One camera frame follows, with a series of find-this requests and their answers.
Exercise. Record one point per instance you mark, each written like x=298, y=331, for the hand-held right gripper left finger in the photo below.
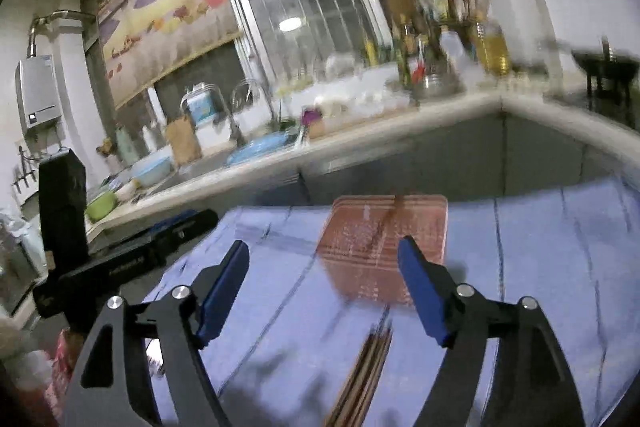
x=222, y=292

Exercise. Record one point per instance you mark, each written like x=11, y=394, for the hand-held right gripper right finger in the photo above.
x=422, y=292

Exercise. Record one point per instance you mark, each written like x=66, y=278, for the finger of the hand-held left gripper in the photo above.
x=187, y=227

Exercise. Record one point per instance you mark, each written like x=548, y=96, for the bundle of wooden chopsticks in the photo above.
x=365, y=372

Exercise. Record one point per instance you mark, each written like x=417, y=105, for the metal pot with utensils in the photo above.
x=434, y=86

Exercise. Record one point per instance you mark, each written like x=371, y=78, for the green bowl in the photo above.
x=101, y=207

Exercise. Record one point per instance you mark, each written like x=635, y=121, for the light blue bowl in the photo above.
x=150, y=169

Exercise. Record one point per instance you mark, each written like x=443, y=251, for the wooden cutting board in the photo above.
x=182, y=141

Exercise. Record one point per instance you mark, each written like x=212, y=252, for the blue plate in sink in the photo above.
x=260, y=149

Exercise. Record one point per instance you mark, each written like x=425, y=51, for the grey water heater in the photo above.
x=39, y=97

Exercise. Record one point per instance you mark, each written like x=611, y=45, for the blue and white container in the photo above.
x=200, y=107

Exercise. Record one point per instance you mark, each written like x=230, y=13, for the metal faucet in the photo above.
x=237, y=107

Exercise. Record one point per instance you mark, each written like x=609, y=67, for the blue checked tablecloth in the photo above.
x=550, y=257

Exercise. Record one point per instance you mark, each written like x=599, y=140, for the kitchen counter with cabinets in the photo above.
x=400, y=142

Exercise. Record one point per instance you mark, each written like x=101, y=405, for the pink patterned bag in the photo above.
x=65, y=367

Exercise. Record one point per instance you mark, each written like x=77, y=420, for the purple small object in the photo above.
x=311, y=117

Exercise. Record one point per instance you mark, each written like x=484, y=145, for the metal exhaust pipe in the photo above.
x=50, y=19

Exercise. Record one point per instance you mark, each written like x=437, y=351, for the printed window blind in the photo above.
x=160, y=17

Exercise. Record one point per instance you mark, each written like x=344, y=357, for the white plastic jug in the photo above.
x=455, y=47

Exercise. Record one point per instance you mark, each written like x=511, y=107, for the yellow oil bottle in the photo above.
x=492, y=47

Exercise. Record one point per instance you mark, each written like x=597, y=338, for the black wok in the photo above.
x=607, y=59

